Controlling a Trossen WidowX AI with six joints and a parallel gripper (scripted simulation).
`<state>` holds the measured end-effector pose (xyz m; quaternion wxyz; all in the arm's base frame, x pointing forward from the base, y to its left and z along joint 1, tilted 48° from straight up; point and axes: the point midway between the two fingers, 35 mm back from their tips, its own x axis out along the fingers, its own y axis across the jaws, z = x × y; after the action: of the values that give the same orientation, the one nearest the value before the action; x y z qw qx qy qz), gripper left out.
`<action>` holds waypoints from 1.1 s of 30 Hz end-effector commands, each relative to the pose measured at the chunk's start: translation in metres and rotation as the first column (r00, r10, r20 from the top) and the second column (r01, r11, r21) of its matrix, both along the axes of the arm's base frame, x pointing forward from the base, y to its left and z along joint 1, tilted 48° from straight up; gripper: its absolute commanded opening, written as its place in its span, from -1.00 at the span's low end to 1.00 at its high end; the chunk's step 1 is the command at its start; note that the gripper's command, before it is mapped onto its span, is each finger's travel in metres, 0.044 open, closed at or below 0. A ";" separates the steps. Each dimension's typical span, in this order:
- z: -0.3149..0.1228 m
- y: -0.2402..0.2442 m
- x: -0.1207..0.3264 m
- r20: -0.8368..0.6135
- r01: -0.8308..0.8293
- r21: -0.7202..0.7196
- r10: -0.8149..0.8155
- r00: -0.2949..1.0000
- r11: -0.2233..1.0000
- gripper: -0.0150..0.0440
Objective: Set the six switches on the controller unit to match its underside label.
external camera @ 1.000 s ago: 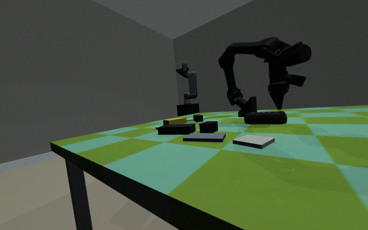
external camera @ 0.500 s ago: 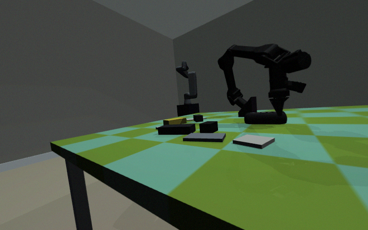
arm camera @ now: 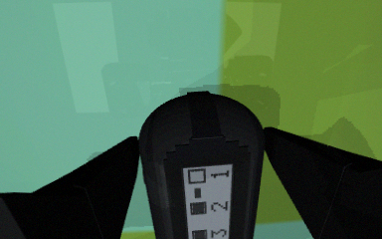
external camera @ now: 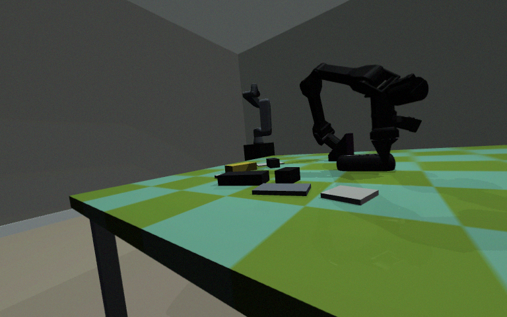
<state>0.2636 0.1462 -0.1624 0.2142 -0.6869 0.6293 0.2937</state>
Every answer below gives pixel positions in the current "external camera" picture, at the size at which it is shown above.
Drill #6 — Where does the olive yellow rectangular block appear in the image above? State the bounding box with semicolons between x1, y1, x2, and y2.
224;162;257;172

